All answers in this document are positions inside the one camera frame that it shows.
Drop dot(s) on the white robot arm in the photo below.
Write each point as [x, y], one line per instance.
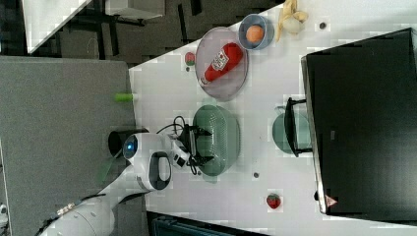
[151, 159]

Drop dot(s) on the pink round plate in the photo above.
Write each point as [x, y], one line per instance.
[227, 86]

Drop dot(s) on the small red green fruit toy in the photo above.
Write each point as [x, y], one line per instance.
[190, 59]

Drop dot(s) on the orange fruit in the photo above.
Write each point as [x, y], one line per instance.
[255, 34]

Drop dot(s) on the green oval strainer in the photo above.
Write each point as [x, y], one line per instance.
[224, 141]

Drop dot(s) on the green round plate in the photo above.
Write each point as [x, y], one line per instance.
[302, 132]

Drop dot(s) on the red strawberry toy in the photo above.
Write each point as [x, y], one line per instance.
[273, 201]

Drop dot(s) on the red ketchup bottle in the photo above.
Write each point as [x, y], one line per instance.
[224, 61]

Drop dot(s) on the green tape strip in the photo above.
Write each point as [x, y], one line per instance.
[104, 170]

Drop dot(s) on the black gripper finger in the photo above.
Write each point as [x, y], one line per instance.
[202, 132]
[202, 160]

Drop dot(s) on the black oven appliance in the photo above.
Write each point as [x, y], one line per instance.
[361, 100]

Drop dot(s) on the blue bowl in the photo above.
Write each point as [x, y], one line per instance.
[257, 20]

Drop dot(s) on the white table in background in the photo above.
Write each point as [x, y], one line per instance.
[43, 18]

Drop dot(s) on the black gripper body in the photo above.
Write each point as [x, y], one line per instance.
[189, 147]

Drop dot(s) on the black oven door handle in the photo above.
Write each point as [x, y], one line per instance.
[290, 127]

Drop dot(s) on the green marker pen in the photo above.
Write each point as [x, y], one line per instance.
[121, 97]

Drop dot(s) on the peeled banana toy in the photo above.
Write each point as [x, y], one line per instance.
[290, 19]

